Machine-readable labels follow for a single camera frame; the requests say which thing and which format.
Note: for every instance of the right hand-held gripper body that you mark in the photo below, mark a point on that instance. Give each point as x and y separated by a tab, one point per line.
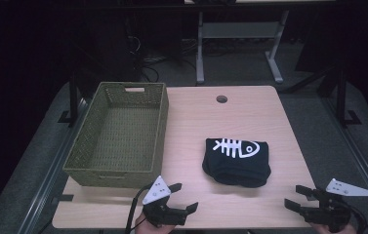
329	211

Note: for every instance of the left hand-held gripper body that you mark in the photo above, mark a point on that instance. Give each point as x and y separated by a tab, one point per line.
158	195

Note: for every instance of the black fishbone print shirt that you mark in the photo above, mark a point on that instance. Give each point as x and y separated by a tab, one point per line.
237	169

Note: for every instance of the green woven basket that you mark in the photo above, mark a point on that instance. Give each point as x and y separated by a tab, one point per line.
123	136

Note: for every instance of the person's right hand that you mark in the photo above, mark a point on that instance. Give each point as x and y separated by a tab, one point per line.
331	229

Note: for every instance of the person's left hand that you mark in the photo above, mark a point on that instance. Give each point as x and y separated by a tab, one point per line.
152	228

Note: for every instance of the black metal stand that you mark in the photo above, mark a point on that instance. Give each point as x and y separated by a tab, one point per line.
341	97
73	97

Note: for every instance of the aluminium rail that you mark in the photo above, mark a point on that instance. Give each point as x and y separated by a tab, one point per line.
53	169
360	156

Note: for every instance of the black table bracket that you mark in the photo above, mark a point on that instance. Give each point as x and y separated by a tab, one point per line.
63	197

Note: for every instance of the grey metal desk frame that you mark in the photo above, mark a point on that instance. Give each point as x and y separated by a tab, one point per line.
237	31

